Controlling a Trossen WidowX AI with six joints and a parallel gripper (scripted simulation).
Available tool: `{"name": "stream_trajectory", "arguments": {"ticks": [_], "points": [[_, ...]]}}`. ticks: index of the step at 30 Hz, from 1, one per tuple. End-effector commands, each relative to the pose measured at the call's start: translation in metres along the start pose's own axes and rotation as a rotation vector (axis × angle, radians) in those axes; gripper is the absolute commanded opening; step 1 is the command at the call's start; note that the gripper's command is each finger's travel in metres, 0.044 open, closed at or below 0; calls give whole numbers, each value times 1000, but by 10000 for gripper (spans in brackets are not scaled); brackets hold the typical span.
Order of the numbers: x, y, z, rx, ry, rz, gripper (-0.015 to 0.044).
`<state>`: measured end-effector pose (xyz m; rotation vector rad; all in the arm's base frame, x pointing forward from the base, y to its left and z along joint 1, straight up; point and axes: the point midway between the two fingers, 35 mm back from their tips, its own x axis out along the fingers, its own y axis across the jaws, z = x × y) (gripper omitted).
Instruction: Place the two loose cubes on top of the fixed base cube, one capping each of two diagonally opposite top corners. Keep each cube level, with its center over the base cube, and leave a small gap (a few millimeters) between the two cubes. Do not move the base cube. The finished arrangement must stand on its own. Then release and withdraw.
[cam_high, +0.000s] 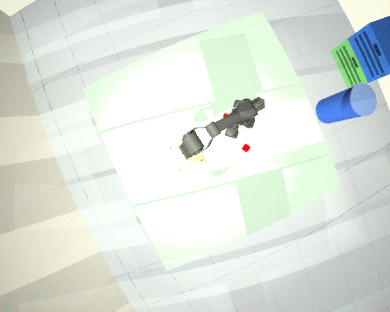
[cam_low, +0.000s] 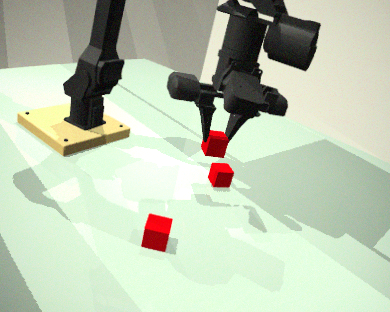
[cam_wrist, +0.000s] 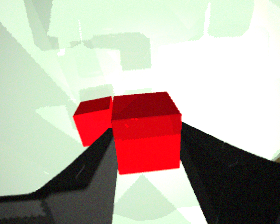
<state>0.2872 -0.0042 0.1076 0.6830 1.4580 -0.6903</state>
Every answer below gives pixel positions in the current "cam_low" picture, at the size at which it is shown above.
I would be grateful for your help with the red cube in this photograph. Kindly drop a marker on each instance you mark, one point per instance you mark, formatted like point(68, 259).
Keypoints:
point(156, 232)
point(220, 175)
point(216, 144)

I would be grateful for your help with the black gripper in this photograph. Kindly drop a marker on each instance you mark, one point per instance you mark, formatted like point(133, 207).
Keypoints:
point(186, 87)

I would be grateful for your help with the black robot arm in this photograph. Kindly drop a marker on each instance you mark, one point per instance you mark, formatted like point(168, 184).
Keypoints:
point(289, 40)

